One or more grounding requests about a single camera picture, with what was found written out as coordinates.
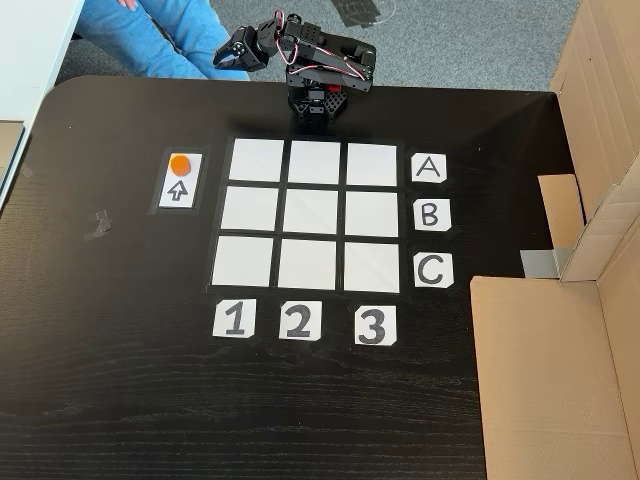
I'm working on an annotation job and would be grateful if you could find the black tape patch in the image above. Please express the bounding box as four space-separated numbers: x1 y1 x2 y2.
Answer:
331 0 397 29

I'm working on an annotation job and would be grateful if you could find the large brown cardboard box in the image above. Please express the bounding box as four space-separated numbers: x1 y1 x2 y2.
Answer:
469 0 640 480

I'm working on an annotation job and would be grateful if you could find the paper sheet letter B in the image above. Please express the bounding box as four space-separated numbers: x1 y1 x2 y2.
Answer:
412 198 453 232

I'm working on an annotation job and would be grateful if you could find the paper sheet letter A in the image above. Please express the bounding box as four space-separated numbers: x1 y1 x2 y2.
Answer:
410 153 448 185

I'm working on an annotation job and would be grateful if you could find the white table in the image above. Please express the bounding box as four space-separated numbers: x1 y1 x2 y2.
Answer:
0 0 87 209

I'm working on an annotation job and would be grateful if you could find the paper sheet with arrow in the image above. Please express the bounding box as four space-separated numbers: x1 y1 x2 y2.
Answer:
148 144 212 217

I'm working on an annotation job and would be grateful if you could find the paper sheet letter C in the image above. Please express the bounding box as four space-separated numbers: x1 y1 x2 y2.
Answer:
413 252 455 289

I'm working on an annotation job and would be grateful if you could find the person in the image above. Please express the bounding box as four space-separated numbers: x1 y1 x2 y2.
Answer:
73 0 251 82

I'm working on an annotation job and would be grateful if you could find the white grid sheet, black tape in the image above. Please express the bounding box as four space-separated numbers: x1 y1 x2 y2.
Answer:
204 134 407 298

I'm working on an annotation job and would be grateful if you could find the paper sheet number 1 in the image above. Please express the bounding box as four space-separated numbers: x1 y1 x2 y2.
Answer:
211 298 258 340

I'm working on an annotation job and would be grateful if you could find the paper sheet number 3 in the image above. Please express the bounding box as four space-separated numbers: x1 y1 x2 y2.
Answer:
354 305 399 347

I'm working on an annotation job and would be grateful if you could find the dark grey chair seat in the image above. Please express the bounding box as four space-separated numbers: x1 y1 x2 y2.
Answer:
53 33 134 85

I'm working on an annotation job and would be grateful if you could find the paper sheet number 2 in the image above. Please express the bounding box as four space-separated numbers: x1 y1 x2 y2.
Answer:
278 300 324 342

